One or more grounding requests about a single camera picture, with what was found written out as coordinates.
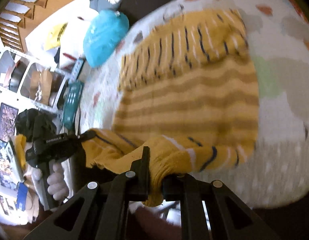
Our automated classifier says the yellow striped knit garment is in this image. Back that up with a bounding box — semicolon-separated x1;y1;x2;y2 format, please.
82;9;259;206

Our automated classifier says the turquoise plush cushion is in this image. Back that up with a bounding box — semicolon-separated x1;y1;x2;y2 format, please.
83;10;129;68

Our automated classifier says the teal box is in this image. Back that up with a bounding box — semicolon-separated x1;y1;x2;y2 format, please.
62;80;84;132

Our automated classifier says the white blanket with hearts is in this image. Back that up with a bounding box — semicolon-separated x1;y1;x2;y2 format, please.
80;0;309;208

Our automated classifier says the gloved left hand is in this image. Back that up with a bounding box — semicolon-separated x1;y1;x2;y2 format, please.
31;163;69;204

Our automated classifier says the white metal shelf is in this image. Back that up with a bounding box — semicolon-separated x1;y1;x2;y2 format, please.
0;47;75;116

